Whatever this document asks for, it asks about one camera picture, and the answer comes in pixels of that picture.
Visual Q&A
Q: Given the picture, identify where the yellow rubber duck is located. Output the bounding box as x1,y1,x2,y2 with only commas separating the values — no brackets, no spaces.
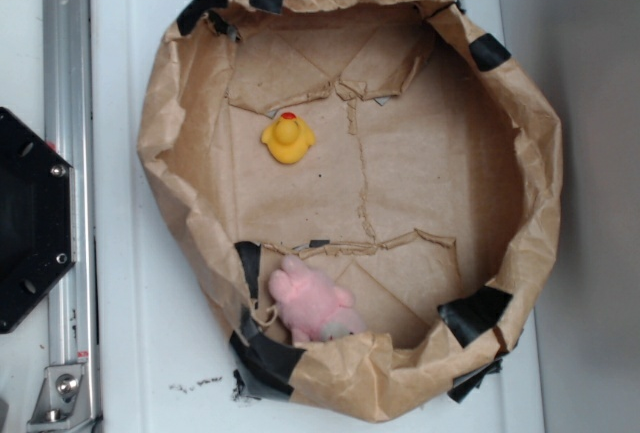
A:
261,112,316,164

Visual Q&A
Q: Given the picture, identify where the brown paper bag bin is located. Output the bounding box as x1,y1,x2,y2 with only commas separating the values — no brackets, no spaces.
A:
137,0,562,422

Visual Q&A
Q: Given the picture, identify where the pink plush toy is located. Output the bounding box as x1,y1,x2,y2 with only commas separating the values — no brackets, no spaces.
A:
268,255,367,343

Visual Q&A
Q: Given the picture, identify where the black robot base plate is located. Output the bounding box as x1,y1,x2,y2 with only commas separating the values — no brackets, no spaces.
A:
1,108,75,334

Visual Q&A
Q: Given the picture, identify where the aluminium extrusion rail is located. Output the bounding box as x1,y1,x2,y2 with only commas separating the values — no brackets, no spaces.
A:
43,0,103,432

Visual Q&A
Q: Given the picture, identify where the metal corner bracket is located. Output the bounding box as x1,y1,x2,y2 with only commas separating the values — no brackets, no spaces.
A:
26,364,91,432

